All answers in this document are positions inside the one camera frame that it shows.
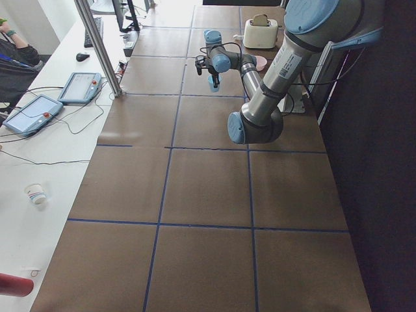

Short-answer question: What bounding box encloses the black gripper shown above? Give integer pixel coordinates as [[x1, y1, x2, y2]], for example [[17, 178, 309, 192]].
[[208, 66, 220, 88]]

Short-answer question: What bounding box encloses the light blue plastic cup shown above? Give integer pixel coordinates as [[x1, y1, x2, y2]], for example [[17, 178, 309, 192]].
[[207, 75, 222, 93]]

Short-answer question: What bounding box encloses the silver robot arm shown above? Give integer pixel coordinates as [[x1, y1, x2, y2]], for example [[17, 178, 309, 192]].
[[195, 1, 385, 144]]

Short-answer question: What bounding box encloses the pink bowl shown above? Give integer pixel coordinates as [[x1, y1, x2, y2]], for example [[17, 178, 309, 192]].
[[255, 55, 267, 72]]

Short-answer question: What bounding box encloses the cream toaster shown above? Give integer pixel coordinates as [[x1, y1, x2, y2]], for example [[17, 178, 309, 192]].
[[242, 19, 278, 49]]

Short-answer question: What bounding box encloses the toast slice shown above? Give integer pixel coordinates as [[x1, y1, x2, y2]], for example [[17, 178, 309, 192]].
[[252, 14, 268, 27]]

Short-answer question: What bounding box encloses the white pillar with base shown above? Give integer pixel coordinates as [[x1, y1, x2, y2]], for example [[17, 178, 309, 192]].
[[279, 80, 306, 114]]

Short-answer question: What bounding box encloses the black monitor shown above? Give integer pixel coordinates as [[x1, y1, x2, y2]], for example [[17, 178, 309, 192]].
[[112, 0, 140, 33]]

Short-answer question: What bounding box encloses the black keyboard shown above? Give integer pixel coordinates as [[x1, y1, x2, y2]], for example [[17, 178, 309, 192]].
[[83, 17, 104, 49]]

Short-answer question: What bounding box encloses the far blue teach pendant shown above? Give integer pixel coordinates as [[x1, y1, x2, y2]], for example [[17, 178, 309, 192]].
[[57, 72, 101, 106]]

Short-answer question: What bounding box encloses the blue teach pendant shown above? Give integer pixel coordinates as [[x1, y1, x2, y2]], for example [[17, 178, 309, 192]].
[[3, 95, 63, 137], [57, 72, 101, 106]]

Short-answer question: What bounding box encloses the black computer mouse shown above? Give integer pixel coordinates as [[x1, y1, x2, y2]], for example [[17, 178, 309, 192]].
[[75, 53, 90, 62]]

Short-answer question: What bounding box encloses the long blue tape strip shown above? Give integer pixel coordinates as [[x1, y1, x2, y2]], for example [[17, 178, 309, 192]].
[[142, 5, 196, 312]]

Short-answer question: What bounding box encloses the near blue teach pendant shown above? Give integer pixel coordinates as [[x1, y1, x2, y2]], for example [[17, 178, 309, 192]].
[[3, 95, 63, 137]]

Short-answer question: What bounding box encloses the crossing blue tape strip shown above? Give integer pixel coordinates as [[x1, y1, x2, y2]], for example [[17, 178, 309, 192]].
[[67, 218, 349, 233]]

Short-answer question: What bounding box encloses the seated person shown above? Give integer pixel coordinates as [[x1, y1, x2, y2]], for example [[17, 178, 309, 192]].
[[1, 19, 44, 114]]

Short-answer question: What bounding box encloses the white paper cup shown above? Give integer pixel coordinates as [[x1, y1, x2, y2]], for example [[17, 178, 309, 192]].
[[24, 183, 47, 205]]

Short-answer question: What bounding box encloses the red cylinder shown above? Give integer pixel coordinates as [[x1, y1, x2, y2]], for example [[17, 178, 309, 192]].
[[0, 273, 34, 297]]

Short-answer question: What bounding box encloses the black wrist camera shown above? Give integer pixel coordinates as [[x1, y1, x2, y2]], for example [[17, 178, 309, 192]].
[[194, 57, 207, 76]]

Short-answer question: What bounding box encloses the black pendant cable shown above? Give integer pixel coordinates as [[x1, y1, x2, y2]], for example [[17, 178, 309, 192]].
[[0, 84, 114, 165]]

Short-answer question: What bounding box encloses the aluminium frame post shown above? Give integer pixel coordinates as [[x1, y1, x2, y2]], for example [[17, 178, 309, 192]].
[[74, 0, 123, 98]]

